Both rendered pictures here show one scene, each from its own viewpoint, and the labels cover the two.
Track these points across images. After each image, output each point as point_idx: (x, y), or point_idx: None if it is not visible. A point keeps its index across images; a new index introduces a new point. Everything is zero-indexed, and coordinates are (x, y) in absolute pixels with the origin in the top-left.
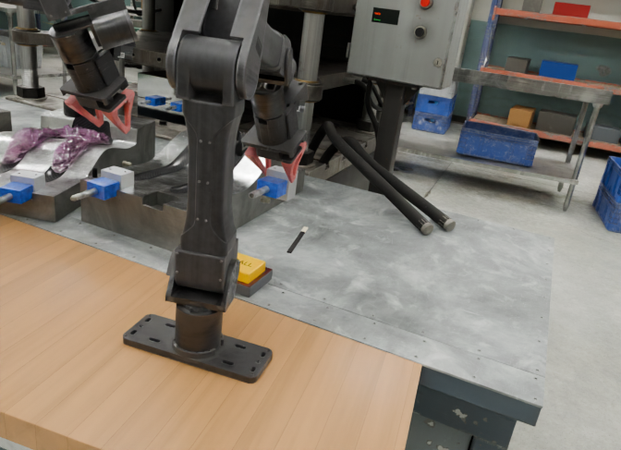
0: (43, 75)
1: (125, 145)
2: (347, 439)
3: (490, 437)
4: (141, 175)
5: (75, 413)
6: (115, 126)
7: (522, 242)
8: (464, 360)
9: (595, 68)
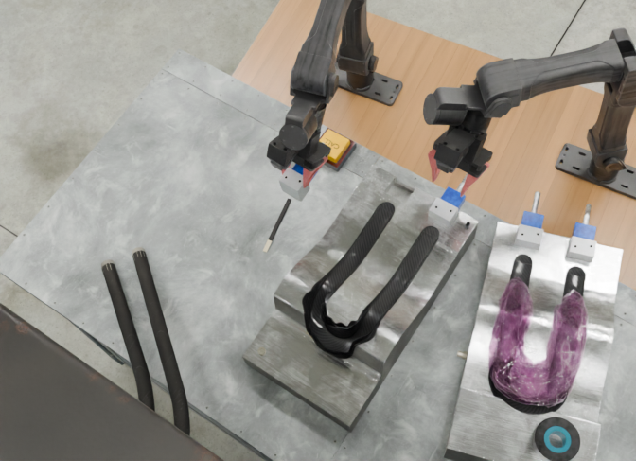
0: None
1: (471, 376)
2: (290, 28)
3: None
4: (428, 251)
5: (413, 38)
6: (492, 396)
7: (40, 250)
8: (203, 79)
9: None
